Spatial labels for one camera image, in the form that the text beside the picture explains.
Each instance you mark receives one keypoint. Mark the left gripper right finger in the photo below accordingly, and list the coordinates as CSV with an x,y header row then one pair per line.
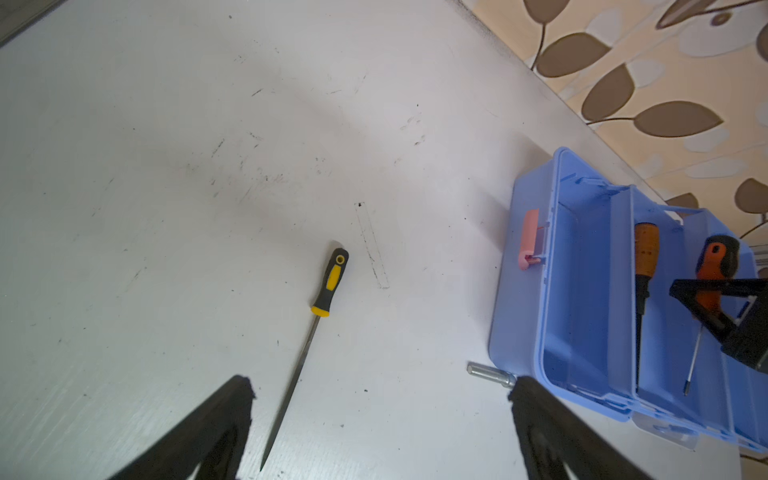
x,y
555,443

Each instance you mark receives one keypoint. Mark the silver socket bit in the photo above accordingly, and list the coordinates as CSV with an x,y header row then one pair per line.
x,y
492,374

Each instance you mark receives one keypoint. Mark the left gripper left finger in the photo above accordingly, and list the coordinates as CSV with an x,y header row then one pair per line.
x,y
209,443

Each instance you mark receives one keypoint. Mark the white blue plastic toolbox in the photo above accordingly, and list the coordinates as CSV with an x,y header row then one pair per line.
x,y
565,310

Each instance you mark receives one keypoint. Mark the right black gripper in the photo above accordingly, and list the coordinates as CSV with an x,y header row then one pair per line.
x,y
744,340

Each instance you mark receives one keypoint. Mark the orange wooden handled screwdriver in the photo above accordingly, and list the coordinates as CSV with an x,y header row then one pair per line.
x,y
646,254

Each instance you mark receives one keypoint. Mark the yellow black handled screwdriver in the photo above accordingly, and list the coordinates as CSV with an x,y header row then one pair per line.
x,y
320,309

